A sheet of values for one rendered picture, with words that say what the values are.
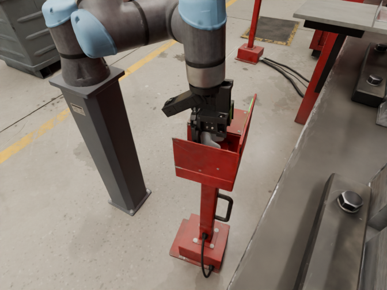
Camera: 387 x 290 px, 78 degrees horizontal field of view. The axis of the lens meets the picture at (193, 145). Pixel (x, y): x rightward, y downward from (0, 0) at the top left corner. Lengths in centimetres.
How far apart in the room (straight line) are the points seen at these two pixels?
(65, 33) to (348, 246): 79
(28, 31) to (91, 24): 221
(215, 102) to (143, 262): 95
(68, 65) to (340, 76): 77
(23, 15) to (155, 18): 219
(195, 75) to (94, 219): 113
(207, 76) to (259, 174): 117
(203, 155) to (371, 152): 32
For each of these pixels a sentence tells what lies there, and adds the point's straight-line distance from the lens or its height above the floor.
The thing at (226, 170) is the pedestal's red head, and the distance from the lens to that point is 57.
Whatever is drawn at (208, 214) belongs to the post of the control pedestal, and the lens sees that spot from 93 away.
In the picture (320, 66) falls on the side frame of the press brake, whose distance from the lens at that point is 177.
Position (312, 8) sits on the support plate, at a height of 100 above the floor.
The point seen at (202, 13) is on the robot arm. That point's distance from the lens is 41.
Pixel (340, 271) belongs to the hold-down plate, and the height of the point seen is 90.
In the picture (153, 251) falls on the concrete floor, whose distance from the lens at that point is 128.
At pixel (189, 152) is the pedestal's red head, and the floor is 77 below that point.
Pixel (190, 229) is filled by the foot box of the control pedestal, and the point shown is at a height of 12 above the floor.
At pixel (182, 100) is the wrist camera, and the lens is 51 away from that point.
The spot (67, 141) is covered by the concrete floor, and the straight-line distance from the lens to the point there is 191.
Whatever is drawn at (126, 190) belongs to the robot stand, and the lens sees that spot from 123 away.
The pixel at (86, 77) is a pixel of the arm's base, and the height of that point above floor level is 80.
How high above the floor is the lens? 119
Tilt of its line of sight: 46 degrees down
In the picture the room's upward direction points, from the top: straight up
